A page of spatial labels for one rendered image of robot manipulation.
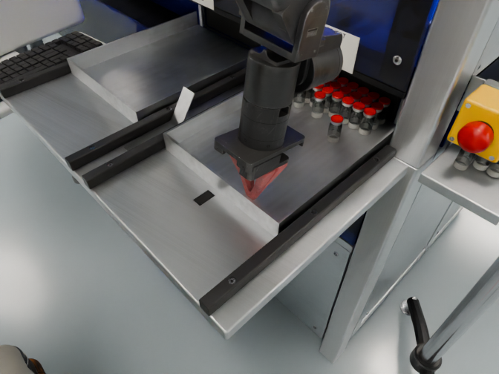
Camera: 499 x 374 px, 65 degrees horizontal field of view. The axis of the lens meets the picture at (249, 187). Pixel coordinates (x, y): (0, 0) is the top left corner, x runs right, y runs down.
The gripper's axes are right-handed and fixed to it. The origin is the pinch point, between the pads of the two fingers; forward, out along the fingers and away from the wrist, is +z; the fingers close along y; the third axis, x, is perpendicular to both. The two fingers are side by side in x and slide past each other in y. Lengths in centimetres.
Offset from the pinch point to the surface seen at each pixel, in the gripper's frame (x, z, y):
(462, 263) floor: -24, 76, 106
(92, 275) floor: 71, 94, 0
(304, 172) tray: -0.1, 2.0, 12.0
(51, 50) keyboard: 77, 9, 5
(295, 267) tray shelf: -10.7, 4.4, -1.8
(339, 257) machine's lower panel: -4.1, 33.8, 31.1
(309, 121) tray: 8.0, 0.2, 22.8
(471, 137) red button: -17.7, -11.6, 20.0
